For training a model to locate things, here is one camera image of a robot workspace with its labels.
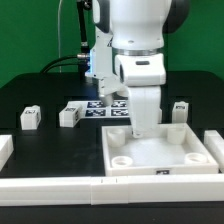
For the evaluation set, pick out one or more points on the white square tabletop tray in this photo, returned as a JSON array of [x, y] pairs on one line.
[[169, 149]]

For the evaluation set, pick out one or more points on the AprilTag marker sheet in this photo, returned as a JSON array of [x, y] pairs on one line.
[[96, 109]]

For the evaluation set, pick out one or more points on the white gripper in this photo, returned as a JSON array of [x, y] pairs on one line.
[[142, 77]]

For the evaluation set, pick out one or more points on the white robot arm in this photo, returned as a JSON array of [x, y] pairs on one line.
[[130, 28]]

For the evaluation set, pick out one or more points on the white U-shaped obstacle fence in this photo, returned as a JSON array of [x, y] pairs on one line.
[[65, 167]]

